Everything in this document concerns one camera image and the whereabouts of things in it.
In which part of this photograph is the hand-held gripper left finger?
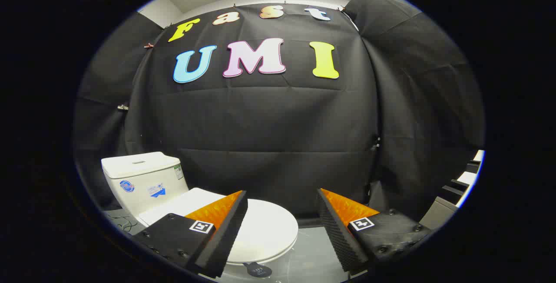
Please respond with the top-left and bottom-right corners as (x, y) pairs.
(132, 191), (248, 278)

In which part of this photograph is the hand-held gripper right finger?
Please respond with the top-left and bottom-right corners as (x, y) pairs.
(317, 188), (433, 273)

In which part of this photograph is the white toilet lid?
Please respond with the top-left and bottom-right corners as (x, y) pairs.
(138, 188), (299, 263)

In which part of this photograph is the black lid pull handle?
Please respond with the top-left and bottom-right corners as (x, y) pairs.
(243, 262), (273, 278)

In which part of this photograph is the white toilet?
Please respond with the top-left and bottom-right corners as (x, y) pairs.
(101, 152), (299, 267)

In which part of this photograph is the grey board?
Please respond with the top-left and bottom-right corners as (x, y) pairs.
(419, 196), (459, 230)

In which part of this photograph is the black backdrop cloth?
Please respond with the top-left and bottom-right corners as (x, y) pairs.
(74, 0), (485, 223)

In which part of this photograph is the black and white stepped rack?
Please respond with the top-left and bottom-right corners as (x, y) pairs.
(439, 150), (485, 207)

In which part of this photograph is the thin floor cable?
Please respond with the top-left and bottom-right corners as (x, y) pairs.
(108, 215), (138, 234)

